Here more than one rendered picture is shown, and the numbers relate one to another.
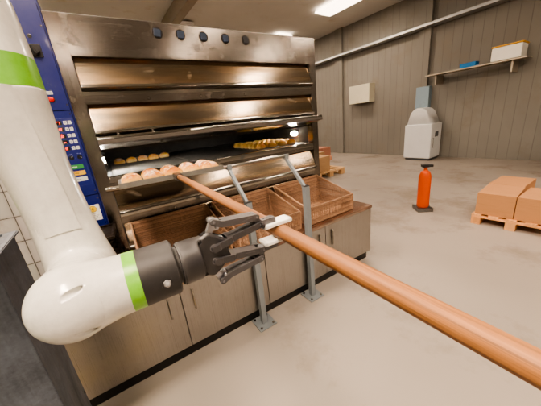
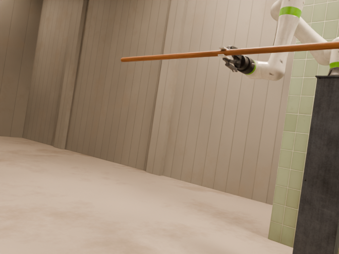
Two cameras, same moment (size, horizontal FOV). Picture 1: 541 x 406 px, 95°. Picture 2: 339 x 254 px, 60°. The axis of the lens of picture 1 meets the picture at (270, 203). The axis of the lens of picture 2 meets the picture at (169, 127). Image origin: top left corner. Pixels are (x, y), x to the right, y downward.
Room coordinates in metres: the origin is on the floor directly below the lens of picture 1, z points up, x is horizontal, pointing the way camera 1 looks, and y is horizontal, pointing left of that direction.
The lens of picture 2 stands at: (1.82, -0.70, 0.77)
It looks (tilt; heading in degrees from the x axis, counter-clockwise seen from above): 1 degrees up; 161
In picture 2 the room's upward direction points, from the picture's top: 8 degrees clockwise
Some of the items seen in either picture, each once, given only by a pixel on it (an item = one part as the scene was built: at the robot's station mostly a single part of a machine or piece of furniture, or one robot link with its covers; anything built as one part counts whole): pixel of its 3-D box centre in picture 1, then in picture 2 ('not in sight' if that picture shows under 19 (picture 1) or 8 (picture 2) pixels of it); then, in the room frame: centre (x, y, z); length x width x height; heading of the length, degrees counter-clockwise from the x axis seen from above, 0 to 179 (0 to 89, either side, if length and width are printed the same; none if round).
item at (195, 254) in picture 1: (203, 255); (238, 61); (0.40, 0.13, 1.20); 0.09 x 0.07 x 0.08; 120
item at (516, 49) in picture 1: (509, 52); not in sight; (5.84, -5.39, 2.31); 0.51 x 0.42 x 0.29; 34
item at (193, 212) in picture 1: (181, 238); not in sight; (1.58, 0.64, 0.72); 0.56 x 0.49 x 0.28; 120
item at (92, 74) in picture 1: (220, 74); not in sight; (2.11, 0.28, 1.80); 1.79 x 0.11 x 0.19; 121
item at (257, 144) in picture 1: (263, 142); not in sight; (2.79, 0.01, 1.21); 0.61 x 0.48 x 0.06; 31
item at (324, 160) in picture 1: (312, 163); not in sight; (6.60, -1.23, 0.26); 1.39 x 0.95 x 0.52; 33
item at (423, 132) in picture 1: (423, 133); not in sight; (7.05, -4.44, 0.69); 0.73 x 0.59 x 1.38; 34
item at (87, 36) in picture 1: (214, 46); not in sight; (2.14, 0.29, 2.00); 1.80 x 0.08 x 0.21; 121
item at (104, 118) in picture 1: (225, 110); not in sight; (2.11, 0.28, 1.54); 1.79 x 0.11 x 0.19; 121
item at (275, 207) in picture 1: (256, 215); not in sight; (1.89, 0.13, 0.72); 0.56 x 0.49 x 0.28; 121
